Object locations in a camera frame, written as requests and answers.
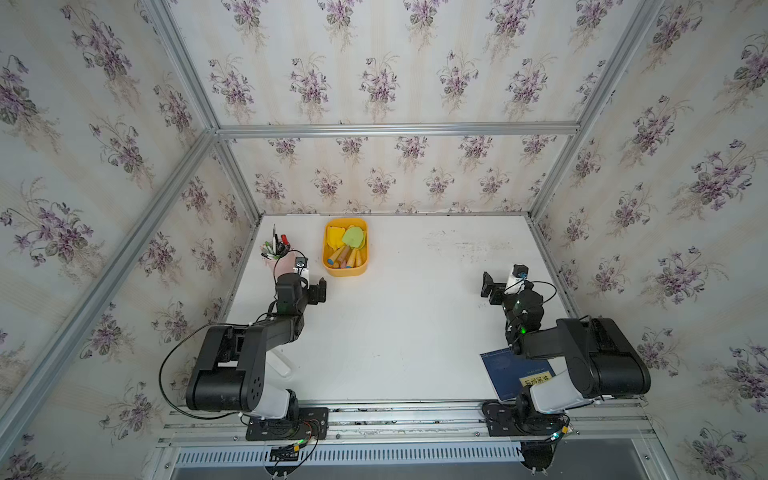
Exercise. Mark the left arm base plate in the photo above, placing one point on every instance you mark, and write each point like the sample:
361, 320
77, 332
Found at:
310, 424

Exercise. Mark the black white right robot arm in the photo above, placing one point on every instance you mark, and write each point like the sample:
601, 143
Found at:
599, 359

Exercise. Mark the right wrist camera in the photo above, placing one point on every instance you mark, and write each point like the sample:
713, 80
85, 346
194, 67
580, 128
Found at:
518, 275

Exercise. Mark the white remote control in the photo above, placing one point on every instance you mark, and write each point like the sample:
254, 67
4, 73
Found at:
279, 364

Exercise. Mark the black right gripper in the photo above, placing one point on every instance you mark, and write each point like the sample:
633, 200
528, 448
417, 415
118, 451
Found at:
495, 289

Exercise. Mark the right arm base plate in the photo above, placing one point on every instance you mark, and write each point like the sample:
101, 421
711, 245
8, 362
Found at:
507, 420

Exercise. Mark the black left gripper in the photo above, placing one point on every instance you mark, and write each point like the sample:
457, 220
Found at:
315, 291

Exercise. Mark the blue booklet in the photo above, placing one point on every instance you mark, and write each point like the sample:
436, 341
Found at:
510, 373

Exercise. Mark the yellow plastic storage box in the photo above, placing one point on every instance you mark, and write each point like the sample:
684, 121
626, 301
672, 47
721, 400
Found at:
363, 255

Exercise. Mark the aluminium rail frame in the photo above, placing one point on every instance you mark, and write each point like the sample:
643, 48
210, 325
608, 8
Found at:
601, 440

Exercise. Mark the yellow shovel yellow handle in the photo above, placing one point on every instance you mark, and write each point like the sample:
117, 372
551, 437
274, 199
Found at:
334, 240

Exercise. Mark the light green shovel wooden handle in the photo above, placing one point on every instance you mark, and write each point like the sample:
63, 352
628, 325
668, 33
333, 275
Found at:
354, 239

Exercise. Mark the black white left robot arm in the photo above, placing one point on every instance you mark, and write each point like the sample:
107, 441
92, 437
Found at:
230, 372

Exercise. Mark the pink pen holder cup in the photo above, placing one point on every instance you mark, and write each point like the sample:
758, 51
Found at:
278, 254

